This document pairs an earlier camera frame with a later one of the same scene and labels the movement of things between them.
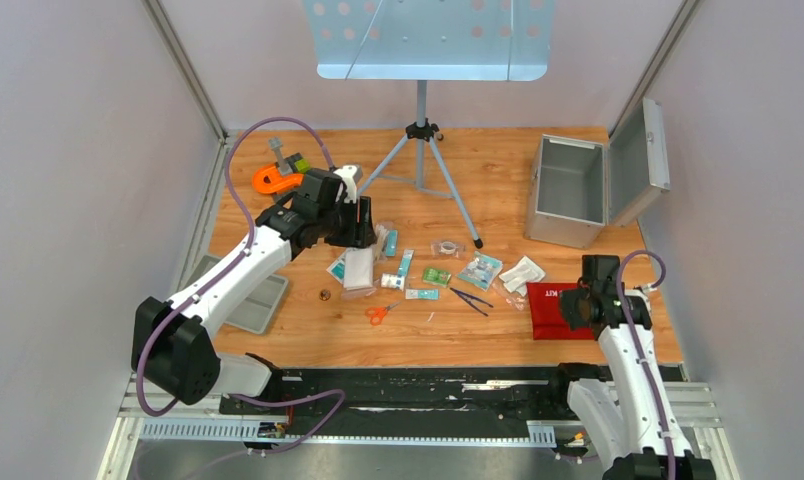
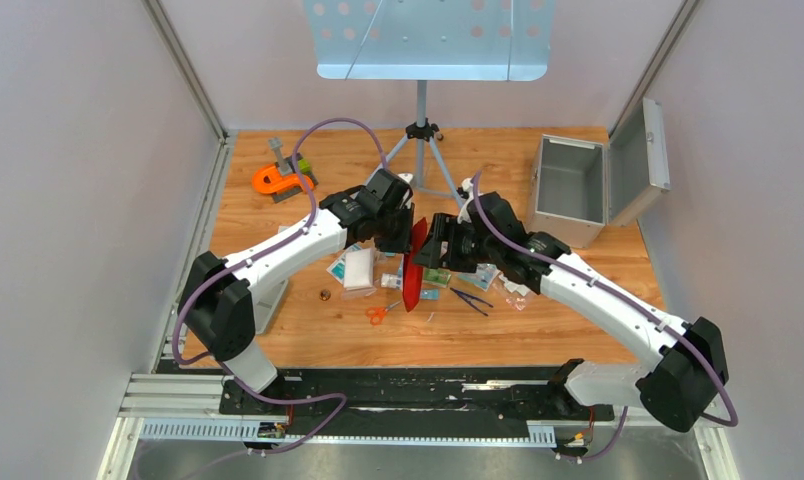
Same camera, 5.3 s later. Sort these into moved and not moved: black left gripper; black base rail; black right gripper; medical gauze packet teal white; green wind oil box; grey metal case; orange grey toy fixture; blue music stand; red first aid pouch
Moved: black right gripper; red first aid pouch; black left gripper
Not moved: medical gauze packet teal white; green wind oil box; orange grey toy fixture; black base rail; blue music stand; grey metal case
